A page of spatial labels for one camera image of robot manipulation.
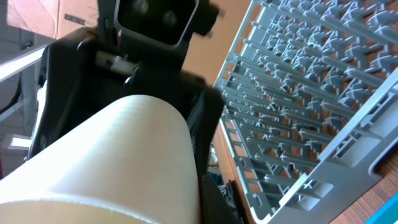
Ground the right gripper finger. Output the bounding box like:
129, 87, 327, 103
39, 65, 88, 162
200, 174, 243, 224

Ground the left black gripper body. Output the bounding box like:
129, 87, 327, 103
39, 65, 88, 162
28, 0, 224, 177

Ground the white plastic cup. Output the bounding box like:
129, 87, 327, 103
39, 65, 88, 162
1, 95, 201, 223

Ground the brown cardboard box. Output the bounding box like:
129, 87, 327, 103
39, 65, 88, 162
6, 0, 99, 39

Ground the grey plastic dish rack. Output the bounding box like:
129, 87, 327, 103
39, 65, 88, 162
215, 0, 397, 223

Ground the teal plastic serving tray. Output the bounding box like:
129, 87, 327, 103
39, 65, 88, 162
364, 193, 398, 224

